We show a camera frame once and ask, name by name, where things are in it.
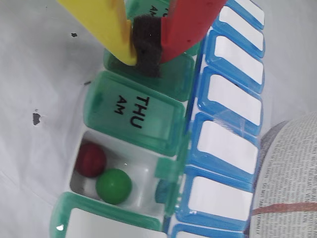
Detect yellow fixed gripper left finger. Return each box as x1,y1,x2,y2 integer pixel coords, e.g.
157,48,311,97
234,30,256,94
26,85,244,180
56,0,138,66

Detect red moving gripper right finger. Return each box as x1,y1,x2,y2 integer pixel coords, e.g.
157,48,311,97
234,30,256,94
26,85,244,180
130,0,227,79

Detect red ball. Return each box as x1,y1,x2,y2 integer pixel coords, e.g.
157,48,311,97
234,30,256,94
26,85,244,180
75,142,107,178

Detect green ball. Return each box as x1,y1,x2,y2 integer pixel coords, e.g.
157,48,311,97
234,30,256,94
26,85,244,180
95,168,133,205

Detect weekly pill organizer box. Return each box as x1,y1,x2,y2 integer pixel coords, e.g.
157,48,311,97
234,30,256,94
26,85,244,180
49,0,267,238

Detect white tablecloth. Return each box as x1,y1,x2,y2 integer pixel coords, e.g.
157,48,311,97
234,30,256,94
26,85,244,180
0,0,317,238

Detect metal can with printed label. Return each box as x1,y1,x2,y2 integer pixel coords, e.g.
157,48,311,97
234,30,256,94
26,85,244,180
244,111,317,238

